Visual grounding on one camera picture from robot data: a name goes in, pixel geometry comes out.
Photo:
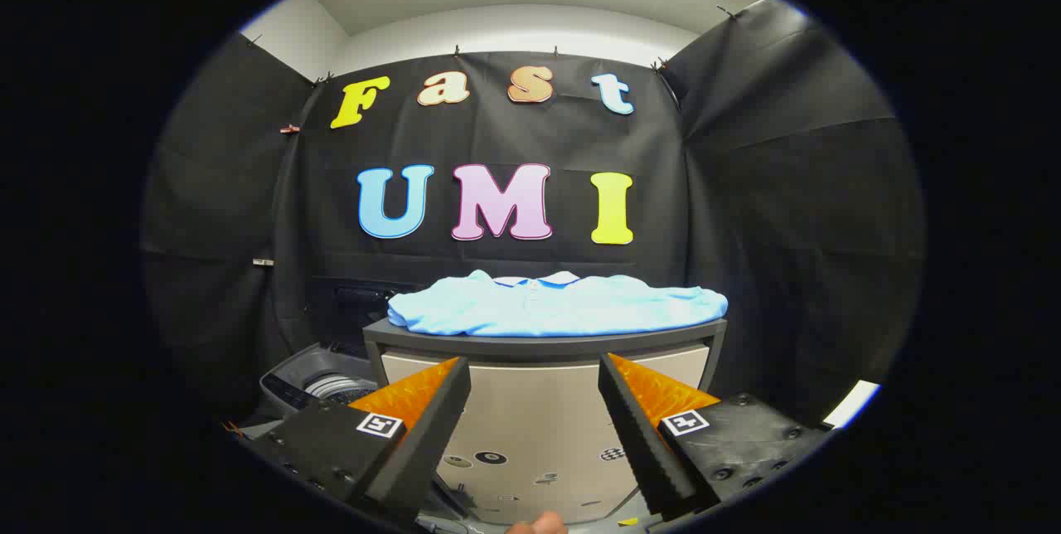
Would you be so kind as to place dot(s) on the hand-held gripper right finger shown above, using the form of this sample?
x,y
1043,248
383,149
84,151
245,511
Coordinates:
x,y
642,434

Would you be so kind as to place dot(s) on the grey cabinet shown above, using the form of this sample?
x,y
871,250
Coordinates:
x,y
539,410

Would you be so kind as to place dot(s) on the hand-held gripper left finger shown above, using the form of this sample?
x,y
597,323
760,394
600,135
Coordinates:
x,y
423,434

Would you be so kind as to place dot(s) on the white panel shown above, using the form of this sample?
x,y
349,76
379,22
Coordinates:
x,y
852,404

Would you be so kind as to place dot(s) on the grey washing machine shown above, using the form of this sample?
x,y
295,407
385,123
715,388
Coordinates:
x,y
311,385

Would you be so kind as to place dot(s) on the light blue polo shirt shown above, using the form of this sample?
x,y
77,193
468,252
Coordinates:
x,y
547,306

